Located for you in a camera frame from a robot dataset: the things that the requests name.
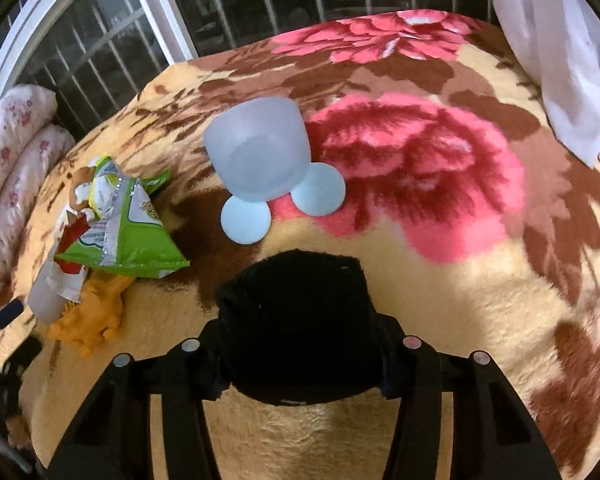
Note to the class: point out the orange plastic toy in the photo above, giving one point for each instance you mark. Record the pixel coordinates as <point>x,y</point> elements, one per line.
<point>92,315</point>

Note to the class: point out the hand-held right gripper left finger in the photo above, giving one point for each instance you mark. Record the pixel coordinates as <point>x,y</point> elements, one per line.
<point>214,382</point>

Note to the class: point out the white window frame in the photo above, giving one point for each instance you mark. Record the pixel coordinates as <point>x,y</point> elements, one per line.
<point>80,15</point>

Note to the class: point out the light blue eared plastic bin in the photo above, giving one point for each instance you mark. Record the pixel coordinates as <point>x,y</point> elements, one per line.
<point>260,160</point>

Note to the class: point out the metal window grille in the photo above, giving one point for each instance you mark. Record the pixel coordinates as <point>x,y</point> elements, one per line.
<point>260,5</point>

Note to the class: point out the red and white wrapper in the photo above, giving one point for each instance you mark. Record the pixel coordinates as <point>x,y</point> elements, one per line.
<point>77,230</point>

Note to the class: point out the black cloth lump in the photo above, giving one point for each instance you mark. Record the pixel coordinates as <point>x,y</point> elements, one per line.
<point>300,325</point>

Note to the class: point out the green snack packet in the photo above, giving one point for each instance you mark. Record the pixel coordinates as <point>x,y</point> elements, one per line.
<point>125,230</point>

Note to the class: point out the floral plush blanket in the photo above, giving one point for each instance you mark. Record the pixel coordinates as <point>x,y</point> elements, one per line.
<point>430,270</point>

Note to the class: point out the folded floral white quilt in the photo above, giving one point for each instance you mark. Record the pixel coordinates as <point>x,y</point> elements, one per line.
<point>10,150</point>

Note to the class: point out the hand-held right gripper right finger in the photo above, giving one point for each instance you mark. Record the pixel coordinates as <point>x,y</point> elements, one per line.
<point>386,382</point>

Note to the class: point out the white hanging cloth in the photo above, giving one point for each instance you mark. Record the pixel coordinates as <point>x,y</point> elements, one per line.
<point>555,50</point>

